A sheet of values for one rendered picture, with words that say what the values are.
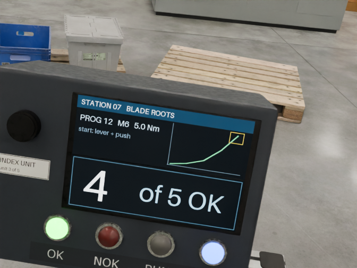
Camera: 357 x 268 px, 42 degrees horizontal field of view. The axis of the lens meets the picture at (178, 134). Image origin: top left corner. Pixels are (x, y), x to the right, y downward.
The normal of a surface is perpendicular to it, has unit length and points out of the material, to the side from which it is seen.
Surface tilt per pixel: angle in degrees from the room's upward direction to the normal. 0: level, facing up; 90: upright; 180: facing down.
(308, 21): 90
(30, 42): 89
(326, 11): 90
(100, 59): 95
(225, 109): 75
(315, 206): 0
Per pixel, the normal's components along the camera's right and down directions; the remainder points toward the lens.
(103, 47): 0.22, 0.55
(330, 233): 0.13, -0.88
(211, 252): -0.10, 0.14
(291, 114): -0.17, 0.39
